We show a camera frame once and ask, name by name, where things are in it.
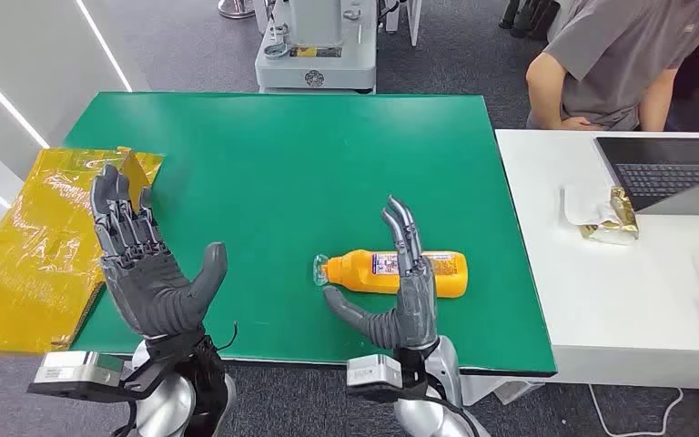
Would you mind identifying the white table leg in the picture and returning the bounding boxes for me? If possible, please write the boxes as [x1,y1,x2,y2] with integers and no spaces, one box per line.
[461,374,543,406]

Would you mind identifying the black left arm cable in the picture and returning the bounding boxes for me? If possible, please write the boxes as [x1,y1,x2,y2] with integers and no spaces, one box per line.
[215,320,239,353]

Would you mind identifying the person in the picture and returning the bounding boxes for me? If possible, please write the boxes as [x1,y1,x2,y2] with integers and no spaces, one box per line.
[525,0,699,133]

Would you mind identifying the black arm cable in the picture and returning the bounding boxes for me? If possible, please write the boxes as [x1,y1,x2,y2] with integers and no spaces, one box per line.
[424,391,484,437]
[215,320,239,353]

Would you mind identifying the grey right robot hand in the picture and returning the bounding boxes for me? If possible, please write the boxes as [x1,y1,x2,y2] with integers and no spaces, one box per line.
[322,194,441,352]

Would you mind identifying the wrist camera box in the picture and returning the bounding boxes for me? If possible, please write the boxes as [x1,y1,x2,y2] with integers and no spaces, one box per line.
[346,354,405,402]
[26,351,127,402]

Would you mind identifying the orange bottle with clear cap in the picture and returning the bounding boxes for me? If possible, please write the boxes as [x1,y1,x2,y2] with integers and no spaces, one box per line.
[313,249,469,300]

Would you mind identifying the white floor cable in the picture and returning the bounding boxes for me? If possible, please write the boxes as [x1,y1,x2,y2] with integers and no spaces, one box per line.
[587,384,685,437]

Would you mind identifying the dark grey laptop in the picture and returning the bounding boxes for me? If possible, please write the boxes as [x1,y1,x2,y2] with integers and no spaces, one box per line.
[593,137,699,217]

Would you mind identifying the chrome stand base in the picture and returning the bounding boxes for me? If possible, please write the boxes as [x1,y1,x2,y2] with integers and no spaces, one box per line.
[217,0,258,20]

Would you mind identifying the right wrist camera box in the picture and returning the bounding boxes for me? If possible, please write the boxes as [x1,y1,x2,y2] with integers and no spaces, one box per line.
[346,354,405,402]

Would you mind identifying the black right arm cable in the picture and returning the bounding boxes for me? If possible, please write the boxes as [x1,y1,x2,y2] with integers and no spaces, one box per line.
[424,391,484,437]

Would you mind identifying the gold foil packet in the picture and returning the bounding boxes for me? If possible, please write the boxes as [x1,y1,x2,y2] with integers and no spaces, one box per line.
[578,185,642,246]

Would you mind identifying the yellow taped cardboard box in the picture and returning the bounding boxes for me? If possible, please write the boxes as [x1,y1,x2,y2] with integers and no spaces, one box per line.
[0,146,165,357]

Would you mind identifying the black shoes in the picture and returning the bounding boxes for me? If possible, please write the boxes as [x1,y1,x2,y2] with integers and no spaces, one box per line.
[498,0,562,40]

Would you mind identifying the green table mat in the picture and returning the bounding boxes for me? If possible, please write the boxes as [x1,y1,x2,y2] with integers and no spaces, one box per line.
[63,91,559,378]

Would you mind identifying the white paper napkin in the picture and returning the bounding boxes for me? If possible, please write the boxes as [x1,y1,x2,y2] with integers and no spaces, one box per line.
[560,183,617,229]

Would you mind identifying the white desk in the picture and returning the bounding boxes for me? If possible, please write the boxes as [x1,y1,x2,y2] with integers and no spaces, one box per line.
[493,129,699,392]

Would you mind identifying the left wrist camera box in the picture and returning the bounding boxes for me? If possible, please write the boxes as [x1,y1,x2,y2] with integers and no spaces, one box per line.
[26,351,127,402]

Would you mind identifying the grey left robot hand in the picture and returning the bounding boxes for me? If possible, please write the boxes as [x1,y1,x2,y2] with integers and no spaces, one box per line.
[90,164,230,340]

